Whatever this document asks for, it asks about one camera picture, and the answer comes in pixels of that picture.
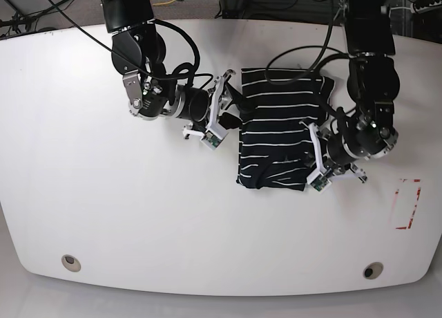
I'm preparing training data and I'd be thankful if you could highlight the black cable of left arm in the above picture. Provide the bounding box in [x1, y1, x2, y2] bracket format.
[264, 6, 349, 82]

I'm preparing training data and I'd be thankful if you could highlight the white power strip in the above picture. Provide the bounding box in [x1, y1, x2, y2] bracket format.
[410, 0, 441, 14]

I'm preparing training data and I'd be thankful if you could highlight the left table cable grommet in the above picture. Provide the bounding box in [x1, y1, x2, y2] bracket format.
[61, 254, 81, 272]

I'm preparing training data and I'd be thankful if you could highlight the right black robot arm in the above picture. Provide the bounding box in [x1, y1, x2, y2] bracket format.
[100, 0, 242, 147]

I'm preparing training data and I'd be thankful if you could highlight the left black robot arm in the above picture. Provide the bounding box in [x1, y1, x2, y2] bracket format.
[307, 0, 400, 191]

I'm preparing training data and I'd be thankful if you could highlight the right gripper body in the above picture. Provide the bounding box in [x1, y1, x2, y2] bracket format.
[122, 70, 211, 122]

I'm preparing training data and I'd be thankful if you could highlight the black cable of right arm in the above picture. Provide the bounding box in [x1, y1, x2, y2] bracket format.
[151, 19, 201, 87]

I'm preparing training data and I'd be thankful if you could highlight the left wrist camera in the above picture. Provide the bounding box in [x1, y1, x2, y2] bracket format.
[309, 175, 332, 193]

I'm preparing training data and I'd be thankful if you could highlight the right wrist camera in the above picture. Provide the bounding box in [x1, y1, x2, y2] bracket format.
[200, 131, 225, 151]

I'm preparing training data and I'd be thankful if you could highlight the red tape rectangle marking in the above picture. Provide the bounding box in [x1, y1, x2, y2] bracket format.
[391, 178, 422, 230]

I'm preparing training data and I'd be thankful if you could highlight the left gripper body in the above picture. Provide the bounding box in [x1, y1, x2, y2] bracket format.
[324, 117, 398, 174]

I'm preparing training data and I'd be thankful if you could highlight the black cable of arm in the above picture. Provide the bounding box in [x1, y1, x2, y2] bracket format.
[151, 19, 201, 87]
[264, 6, 349, 82]

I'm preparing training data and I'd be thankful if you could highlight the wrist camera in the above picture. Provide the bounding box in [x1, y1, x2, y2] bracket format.
[200, 131, 225, 151]
[309, 175, 332, 193]

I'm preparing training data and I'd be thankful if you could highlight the right table cable grommet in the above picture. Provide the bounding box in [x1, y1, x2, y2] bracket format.
[363, 262, 384, 280]

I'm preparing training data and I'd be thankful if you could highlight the table cable grommet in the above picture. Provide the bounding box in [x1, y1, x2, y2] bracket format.
[363, 262, 384, 280]
[61, 254, 81, 272]

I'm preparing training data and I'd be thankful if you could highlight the black white striped T-shirt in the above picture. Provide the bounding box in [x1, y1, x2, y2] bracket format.
[236, 68, 336, 191]

